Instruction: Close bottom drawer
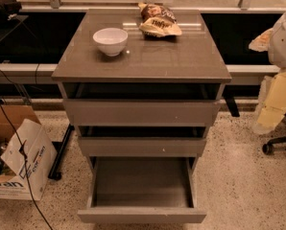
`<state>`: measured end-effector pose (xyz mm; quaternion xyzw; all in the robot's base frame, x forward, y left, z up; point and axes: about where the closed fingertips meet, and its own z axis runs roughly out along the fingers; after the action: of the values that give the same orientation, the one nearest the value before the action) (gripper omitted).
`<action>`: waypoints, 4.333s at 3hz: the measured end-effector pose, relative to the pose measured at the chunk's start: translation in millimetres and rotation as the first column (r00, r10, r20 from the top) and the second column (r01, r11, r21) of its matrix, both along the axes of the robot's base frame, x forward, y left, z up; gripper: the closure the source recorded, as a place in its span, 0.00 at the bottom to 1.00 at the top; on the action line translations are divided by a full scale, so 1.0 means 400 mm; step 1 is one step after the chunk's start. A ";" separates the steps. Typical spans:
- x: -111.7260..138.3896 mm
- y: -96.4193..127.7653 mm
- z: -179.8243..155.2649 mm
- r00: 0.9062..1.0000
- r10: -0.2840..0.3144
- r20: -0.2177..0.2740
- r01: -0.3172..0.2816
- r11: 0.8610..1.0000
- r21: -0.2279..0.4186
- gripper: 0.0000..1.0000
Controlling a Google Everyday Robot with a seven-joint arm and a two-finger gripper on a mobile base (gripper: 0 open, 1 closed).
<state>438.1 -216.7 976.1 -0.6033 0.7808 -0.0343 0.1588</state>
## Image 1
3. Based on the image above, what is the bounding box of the black table leg right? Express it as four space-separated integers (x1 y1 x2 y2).
223 86 240 117

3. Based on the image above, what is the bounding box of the grey drawer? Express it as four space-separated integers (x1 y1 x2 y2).
60 82 223 127
79 126 206 157
78 157 206 224

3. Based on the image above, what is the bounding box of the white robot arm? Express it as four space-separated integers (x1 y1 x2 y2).
249 12 286 134

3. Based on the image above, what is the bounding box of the white ceramic bowl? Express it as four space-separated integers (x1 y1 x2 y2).
92 28 128 57

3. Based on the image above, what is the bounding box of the brown chip bag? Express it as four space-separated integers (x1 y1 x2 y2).
138 3 182 37

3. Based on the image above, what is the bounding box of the grey middle drawer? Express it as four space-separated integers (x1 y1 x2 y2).
79 126 206 157

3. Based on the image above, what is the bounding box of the black table leg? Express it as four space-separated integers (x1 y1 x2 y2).
223 86 240 117
48 125 74 180

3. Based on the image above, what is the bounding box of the grey bottom drawer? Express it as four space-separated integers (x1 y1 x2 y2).
78 157 206 224

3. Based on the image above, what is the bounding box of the grey drawer cabinet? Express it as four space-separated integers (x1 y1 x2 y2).
51 9 232 170

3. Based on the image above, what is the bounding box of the black office chair base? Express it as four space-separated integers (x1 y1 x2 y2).
262 111 286 156

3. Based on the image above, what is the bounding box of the black table leg left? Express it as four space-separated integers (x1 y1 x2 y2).
48 125 74 180

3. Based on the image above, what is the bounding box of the grey top drawer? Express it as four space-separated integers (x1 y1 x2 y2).
60 82 223 127

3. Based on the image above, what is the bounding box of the open cardboard box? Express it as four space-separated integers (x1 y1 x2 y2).
0 105 57 200

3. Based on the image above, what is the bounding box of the black power cable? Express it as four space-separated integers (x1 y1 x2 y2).
0 62 55 230

